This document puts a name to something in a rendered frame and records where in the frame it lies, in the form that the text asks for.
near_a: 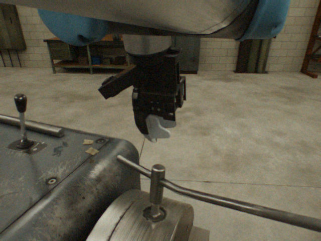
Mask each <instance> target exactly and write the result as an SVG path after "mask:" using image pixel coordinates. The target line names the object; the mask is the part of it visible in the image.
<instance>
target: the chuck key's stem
mask: <svg viewBox="0 0 321 241"><path fill-rule="evenodd" d="M165 170H166V168H165V166H163V165H161V164H155V165H153V166H152V170H151V182H150V192H149V201H150V203H151V209H150V213H149V214H150V215H152V216H153V217H156V216H158V215H160V213H159V208H160V204H161V203H162V201H163V193H164V187H163V186H161V185H160V184H159V182H160V180H161V179H162V178H165Z"/></svg>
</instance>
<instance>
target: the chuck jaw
mask: <svg viewBox="0 0 321 241"><path fill-rule="evenodd" d="M209 235H210V231H209V230H206V229H204V228H200V227H197V226H193V225H192V228H191V232H190V235H189V239H188V240H187V241H209Z"/></svg>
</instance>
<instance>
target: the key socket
mask: <svg viewBox="0 0 321 241"><path fill-rule="evenodd" d="M150 209H151V208H149V209H147V210H146V211H145V216H146V217H147V219H149V220H160V219H162V218H163V217H164V215H165V214H164V212H163V211H162V210H161V209H159V213H160V215H158V216H156V217H153V216H152V215H150V214H149V213H150Z"/></svg>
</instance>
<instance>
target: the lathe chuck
mask: <svg viewBox="0 0 321 241"><path fill-rule="evenodd" d="M149 208H151V203H150V201H149V193H147V194H144V195H142V196H141V197H139V199H138V200H136V201H135V202H134V203H133V205H132V206H131V207H130V208H129V209H128V210H127V212H126V213H125V214H124V216H123V218H122V219H121V220H120V222H119V223H118V225H117V227H116V229H114V232H113V233H112V235H111V238H110V239H109V241H187V240H188V239H189V235H190V232H191V228H192V225H193V221H194V209H193V207H192V205H190V204H188V203H185V202H180V201H177V200H173V199H169V198H168V197H164V196H163V201H162V203H161V204H160V209H161V210H162V211H163V212H164V214H165V215H164V217H163V218H162V219H160V220H149V219H147V217H146V216H145V211H146V210H147V209H149Z"/></svg>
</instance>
